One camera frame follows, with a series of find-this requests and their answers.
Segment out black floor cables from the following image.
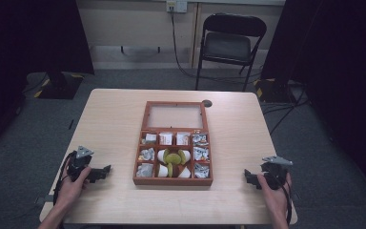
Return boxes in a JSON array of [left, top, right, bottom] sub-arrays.
[[261, 84, 313, 135]]

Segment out person's right hand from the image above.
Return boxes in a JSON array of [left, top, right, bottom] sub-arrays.
[[256, 172, 294, 221]]

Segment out grey white packet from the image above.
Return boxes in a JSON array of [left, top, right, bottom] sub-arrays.
[[141, 133, 158, 146]]

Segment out wooden compartment box with lid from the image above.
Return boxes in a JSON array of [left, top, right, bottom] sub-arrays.
[[132, 100, 214, 187]]

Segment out crumpled silver packet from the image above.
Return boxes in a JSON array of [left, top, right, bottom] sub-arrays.
[[138, 147, 156, 162], [135, 162, 154, 178]]

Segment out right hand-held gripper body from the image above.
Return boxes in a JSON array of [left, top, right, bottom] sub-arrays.
[[259, 156, 294, 191]]

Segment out black folding chair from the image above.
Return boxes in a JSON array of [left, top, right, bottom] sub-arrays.
[[194, 12, 268, 93]]

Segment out white orange packet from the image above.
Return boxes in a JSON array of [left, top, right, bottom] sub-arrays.
[[158, 132, 173, 146], [175, 132, 191, 146]]

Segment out black stand base striped tape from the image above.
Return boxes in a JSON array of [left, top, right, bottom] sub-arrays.
[[32, 70, 86, 100], [253, 77, 301, 104]]

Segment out left hand-held gripper cable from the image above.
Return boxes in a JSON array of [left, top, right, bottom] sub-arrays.
[[51, 150, 78, 207]]

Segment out hand-held gripper cable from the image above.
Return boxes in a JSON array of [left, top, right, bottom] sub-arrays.
[[274, 173, 295, 225], [51, 150, 78, 207]]

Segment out grey table clamp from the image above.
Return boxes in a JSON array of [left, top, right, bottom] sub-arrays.
[[33, 194, 55, 206]]

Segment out right hand-held gripper cable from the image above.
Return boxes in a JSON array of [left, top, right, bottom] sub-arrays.
[[274, 173, 295, 225]]

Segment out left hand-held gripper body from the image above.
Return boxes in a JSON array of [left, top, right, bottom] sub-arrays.
[[66, 145, 94, 183]]

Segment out black wall bracket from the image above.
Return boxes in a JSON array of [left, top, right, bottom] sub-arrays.
[[119, 45, 162, 55]]

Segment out black curtain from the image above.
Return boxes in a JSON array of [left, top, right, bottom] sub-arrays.
[[260, 0, 366, 204], [0, 0, 95, 160]]

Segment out silver blue printed packet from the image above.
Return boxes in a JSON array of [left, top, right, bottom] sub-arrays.
[[193, 146, 211, 162], [192, 133, 210, 147], [193, 162, 211, 179]]

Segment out white wall socket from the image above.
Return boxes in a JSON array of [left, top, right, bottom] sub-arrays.
[[166, 0, 189, 14]]

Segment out person's left hand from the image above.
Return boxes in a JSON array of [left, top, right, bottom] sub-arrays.
[[55, 173, 92, 209]]

